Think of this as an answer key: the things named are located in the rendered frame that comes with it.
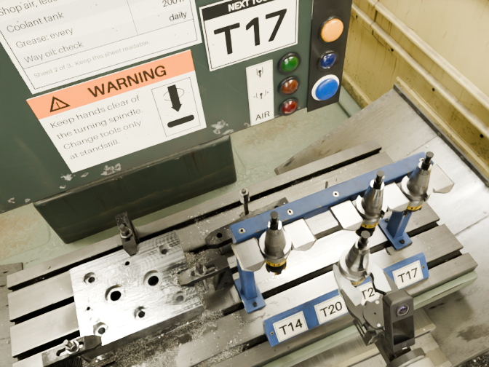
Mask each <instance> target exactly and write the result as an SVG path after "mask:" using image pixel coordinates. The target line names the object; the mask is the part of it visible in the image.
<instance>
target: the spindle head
mask: <svg viewBox="0 0 489 367"><path fill-rule="evenodd" d="M194 1H195V6H196V13H197V18H198V22H199V30H200V34H201V39H202V42H201V43H198V44H195V45H191V46H189V47H184V48H182V49H179V50H175V51H172V52H168V53H165V54H163V55H158V56H156V57H153V58H149V59H146V60H142V61H139V62H137V63H132V64H129V65H127V66H122V67H120V68H115V69H113V70H110V71H106V72H103V73H101V74H96V75H94V76H89V77H87V78H84V79H80V80H77V81H75V82H70V83H68V84H63V85H60V86H58V87H53V88H51V89H48V90H44V91H41V92H37V93H34V94H32V92H31V91H30V89H29V88H28V85H27V84H26V83H25V81H24V79H23V78H22V76H21V75H20V72H19V71H18V69H17V68H16V66H15V64H14V63H13V62H12V59H11V58H10V56H9V55H8V53H7V51H6V50H5V48H4V46H3V45H2V43H1V42H0V214H1V213H5V212H7V211H10V210H13V209H15V208H19V207H22V206H24V205H28V204H30V203H32V202H36V201H39V200H42V199H45V198H47V197H51V196H53V195H56V194H59V193H62V192H65V191H68V190H70V189H74V188H76V187H79V186H82V185H85V184H88V183H91V182H93V181H97V180H100V179H101V178H105V177H108V176H110V175H114V174H117V173H120V172H122V171H125V170H129V169H131V168H134V167H137V166H139V165H143V164H146V163H148V162H152V161H154V160H156V159H160V158H162V157H166V156H169V155H171V154H174V153H177V152H179V151H183V150H186V149H189V148H191V147H194V146H198V145H200V144H203V143H206V142H208V141H212V140H215V139H217V138H221V137H223V136H225V135H229V134H232V133H235V132H238V131H240V130H243V129H246V128H249V127H252V126H251V121H250V105H249V97H248V88H247V72H246V68H248V67H250V66H254V65H257V64H259V63H263V62H266V61H269V60H272V66H273V92H274V119H276V118H277V117H281V116H282V115H281V114H280V113H279V106H280V104H281V103H282V101H284V100H285V99H287V98H291V97H294V98H297V99H298V100H299V103H300V105H299V107H298V110H301V109H303V108H307V100H308V87H309V61H310V48H311V23H312V5H313V0H298V43H297V44H294V45H291V46H289V47H285V48H282V49H279V50H275V51H273V52H269V53H266V54H263V55H259V56H257V57H254V58H250V59H247V60H243V61H241V62H238V63H234V64H231V65H229V66H225V67H222V68H218V69H215V70H213V71H210V68H209V63H208V59H207V51H206V47H205V42H204V34H203V30H202V21H201V17H200V13H199V7H201V6H204V5H207V4H211V3H215V2H217V1H222V0H194ZM187 50H190V51H191V56H192V60H193V64H194V71H195V74H196V81H197V85H198V89H199V95H200V99H201V103H202V110H203V113H204V120H205V124H206V127H205V128H202V129H200V130H196V131H193V132H191V133H188V134H185V135H182V136H179V137H177V138H173V139H170V140H168V141H164V142H161V143H158V144H156V145H153V146H149V147H147V148H144V149H141V150H138V151H134V152H132V153H129V154H125V155H124V156H121V157H117V158H115V159H111V160H109V161H106V162H102V163H100V164H97V165H93V166H92V167H88V168H85V169H83V170H79V171H76V172H74V173H72V172H71V169H70V168H69V166H68V165H67V164H66V162H65V160H64V159H63V157H62V156H61V154H60V152H59V151H58V150H57V148H56V146H55V144H54V143H53V142H52V140H51V138H50V137H49V135H48V134H47V132H46V130H45V129H44V127H43V126H42V124H41V122H40V121H39V119H38V118H37V116H36V115H35V113H34V112H33V110H32V108H31V107H30V105H29V104H28V102H27V100H28V99H30V98H35V97H37V96H40V95H44V94H47V93H49V92H54V91H56V90H61V89H63V88H66V87H70V86H73V85H75V84H80V83H82V82H87V81H89V80H92V79H97V78H99V77H102V76H106V75H109V74H113V73H116V72H118V71H123V70H125V69H128V68H132V67H135V66H139V65H142V64H144V63H149V62H151V61H154V60H158V59H161V58H165V57H168V56H171V55H174V54H178V53H180V52H185V51H187ZM289 52H297V53H298V54H299V55H300V57H301V64H300V65H299V67H298V69H297V70H296V71H294V72H293V73H291V74H282V73H281V72H280V71H279V69H278V63H279V61H280V59H281V58H282V57H283V56H284V55H286V54H287V53H289ZM289 76H296V77H298V78H299V79H300V82H301V84H300V87H299V88H298V90H297V91H296V92H295V93H294V94H292V95H290V96H282V95H280V93H279V90H278V88H279V84H280V83H281V81H282V80H283V79H285V78H287V77H289ZM298 110H297V111H298ZM270 120H271V119H270ZM267 121H269V120H267ZM267 121H266V122H267ZM259 124H260V123H259ZM259 124H257V125H259ZM253 126H255V125H253Z"/></svg>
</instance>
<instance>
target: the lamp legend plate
mask: <svg viewBox="0 0 489 367"><path fill-rule="evenodd" d="M246 72H247V88H248V97H249V105H250V121H251V126H253V125H256V124H259V123H261V122H265V121H267V120H270V119H273V118H274V92H273V66H272V60H269V61H266V62H263V63H259V64H257V65H254V66H250V67H248V68H246Z"/></svg>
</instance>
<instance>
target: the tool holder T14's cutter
mask: <svg viewBox="0 0 489 367"><path fill-rule="evenodd" d="M286 267H287V261H286V262H285V263H284V264H283V265H282V266H279V267H272V266H270V265H268V264H267V263H266V265H265V268H266V271H267V272H268V273H270V272H272V273H274V276H276V275H281V274H282V270H286Z"/></svg>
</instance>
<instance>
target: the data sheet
mask: <svg viewBox="0 0 489 367"><path fill-rule="evenodd" d="M0 42H1V43H2V45H3V46H4V48H5V50H6V51H7V53H8V55H9V56H10V58H11V59H12V62H13V63H14V64H15V66H16V68H17V69H18V71H19V72H20V75H21V76H22V78H23V79H24V81H25V83H26V84H27V85H28V88H29V89H30V91H31V92H32V94H34V93H37V92H41V91H44V90H48V89H51V88H53V87H58V86H60V85H63V84H68V83H70V82H75V81H77V80H80V79H84V78H87V77H89V76H94V75H96V74H101V73H103V72H106V71H110V70H113V69H115V68H120V67H122V66H127V65H129V64H132V63H137V62H139V61H142V60H146V59H149V58H153V57H156V56H158V55H163V54H165V53H168V52H172V51H175V50H179V49H182V48H184V47H189V46H191V45H195V44H198V43H201V42H202V39H201V34H200V30H199V22H198V18H197V13H196V6H195V1H194V0H0Z"/></svg>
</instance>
